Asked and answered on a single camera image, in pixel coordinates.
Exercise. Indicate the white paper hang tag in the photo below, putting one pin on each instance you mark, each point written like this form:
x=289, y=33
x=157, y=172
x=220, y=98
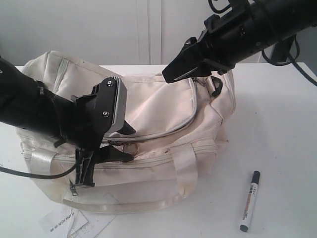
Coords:
x=73, y=223

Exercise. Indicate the cream fabric duffel bag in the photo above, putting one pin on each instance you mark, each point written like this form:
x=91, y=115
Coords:
x=179, y=131

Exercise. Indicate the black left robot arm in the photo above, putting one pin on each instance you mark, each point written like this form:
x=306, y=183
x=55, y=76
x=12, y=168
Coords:
x=27, y=103

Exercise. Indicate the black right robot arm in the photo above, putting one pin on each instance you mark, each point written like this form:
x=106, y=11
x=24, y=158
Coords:
x=272, y=21

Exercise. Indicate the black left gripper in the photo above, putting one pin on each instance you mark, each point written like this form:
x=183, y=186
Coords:
x=76, y=125

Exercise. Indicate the white whiteboard marker black cap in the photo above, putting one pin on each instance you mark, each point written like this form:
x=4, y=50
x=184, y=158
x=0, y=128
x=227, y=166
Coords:
x=250, y=203

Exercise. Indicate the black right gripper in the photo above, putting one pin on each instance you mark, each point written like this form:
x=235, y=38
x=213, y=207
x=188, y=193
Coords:
x=224, y=43

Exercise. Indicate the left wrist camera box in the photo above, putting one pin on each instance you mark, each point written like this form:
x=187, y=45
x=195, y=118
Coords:
x=105, y=107

